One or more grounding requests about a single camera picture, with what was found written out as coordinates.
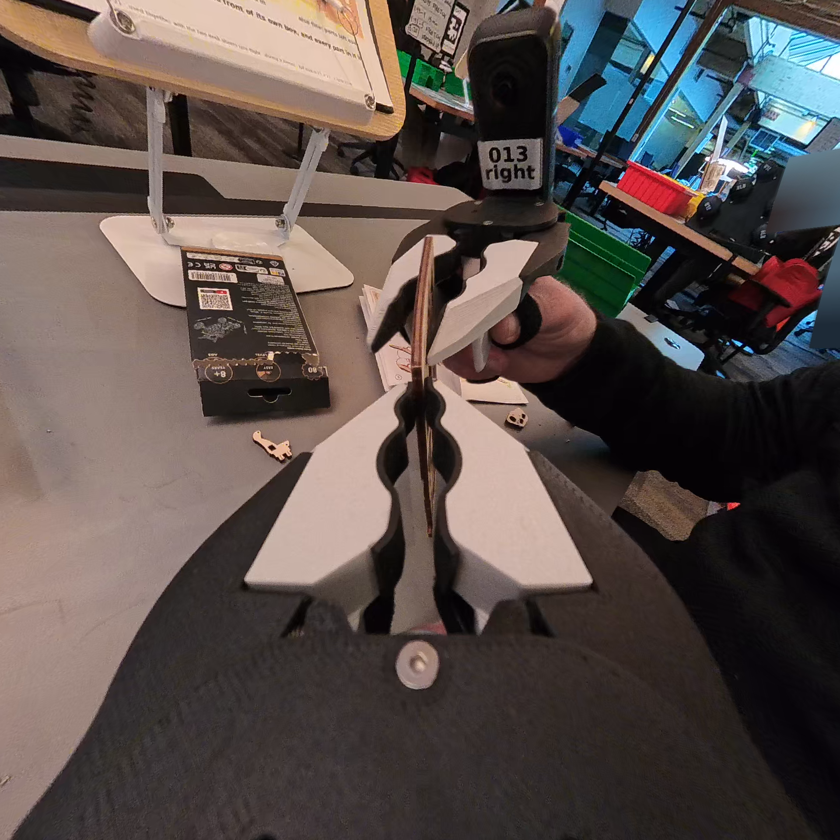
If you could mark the laser-cut plywood parts sheet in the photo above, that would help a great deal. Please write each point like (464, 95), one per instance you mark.
(423, 315)

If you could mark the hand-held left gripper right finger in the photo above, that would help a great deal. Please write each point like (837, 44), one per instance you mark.
(505, 512)

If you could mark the green plastic bin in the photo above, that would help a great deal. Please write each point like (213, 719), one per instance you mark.
(604, 269)

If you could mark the white instruction booklet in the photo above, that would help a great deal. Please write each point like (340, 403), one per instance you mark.
(387, 367)

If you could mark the person's black clothing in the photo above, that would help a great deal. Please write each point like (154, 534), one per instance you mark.
(774, 623)

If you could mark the white rounded panel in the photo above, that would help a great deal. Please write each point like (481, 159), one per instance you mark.
(663, 341)

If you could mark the red fabric chair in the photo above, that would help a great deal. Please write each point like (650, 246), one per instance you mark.
(781, 289)

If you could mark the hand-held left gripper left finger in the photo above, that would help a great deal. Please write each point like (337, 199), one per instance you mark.
(315, 518)

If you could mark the person's right hand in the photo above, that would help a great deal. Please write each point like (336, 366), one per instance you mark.
(568, 334)

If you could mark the red plastic bin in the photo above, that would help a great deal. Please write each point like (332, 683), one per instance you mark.
(656, 187)

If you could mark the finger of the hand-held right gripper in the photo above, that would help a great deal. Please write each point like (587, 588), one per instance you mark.
(400, 295)
(485, 295)

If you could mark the white framed instruction sheet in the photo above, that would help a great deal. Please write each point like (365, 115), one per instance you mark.
(229, 52)

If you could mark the wooden background table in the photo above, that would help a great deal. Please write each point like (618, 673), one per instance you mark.
(682, 229)

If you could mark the black cardboard kit box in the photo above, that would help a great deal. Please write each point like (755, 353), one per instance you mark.
(249, 315)

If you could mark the small rounded wooden part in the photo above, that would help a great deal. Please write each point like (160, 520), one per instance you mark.
(516, 418)

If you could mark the wooden stand board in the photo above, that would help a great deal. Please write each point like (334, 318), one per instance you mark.
(52, 46)

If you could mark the gun-shaped wooden part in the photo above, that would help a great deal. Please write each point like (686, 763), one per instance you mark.
(275, 449)

